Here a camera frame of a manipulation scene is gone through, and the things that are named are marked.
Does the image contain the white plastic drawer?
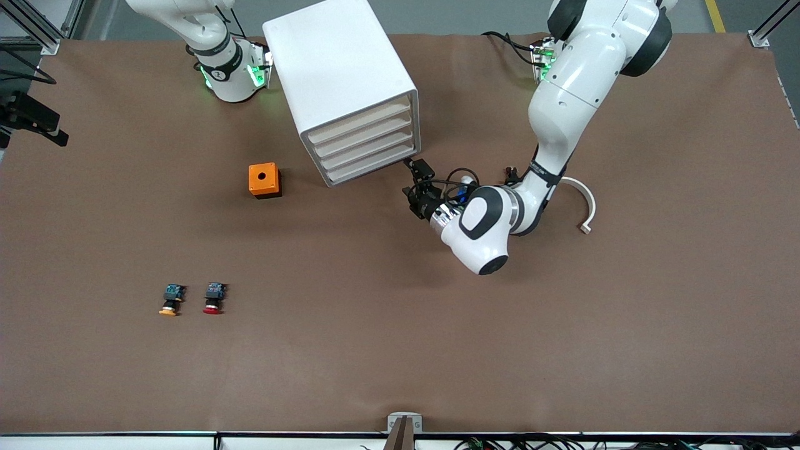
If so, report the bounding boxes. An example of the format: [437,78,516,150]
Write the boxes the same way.
[302,94,417,149]
[322,136,421,186]
[316,122,419,174]
[309,107,418,161]

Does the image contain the white drawer cabinet housing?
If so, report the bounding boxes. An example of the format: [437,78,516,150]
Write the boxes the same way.
[262,0,421,188]

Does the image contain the yellow mushroom push button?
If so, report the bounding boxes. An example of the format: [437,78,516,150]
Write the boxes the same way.
[158,284,186,317]

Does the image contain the red mushroom push button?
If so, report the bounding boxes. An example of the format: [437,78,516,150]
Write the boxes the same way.
[202,282,228,315]

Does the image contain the brown table cover sheet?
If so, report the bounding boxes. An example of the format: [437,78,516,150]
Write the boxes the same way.
[0,31,800,436]

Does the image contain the orange box with round hole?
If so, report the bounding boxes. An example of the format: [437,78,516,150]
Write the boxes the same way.
[248,162,283,199]

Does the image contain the aluminium frame post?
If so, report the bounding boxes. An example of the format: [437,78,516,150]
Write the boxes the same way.
[61,0,86,39]
[0,0,61,56]
[747,0,800,49]

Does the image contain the white half-ring clamp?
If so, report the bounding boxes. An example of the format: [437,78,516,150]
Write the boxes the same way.
[558,177,598,236]

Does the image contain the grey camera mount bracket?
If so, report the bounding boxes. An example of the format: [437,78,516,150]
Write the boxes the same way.
[382,411,424,450]

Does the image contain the black cable bundle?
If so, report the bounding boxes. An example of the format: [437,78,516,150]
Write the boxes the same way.
[359,434,710,450]

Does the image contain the white table edge rail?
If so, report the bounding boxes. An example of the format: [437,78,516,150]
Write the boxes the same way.
[0,430,800,450]

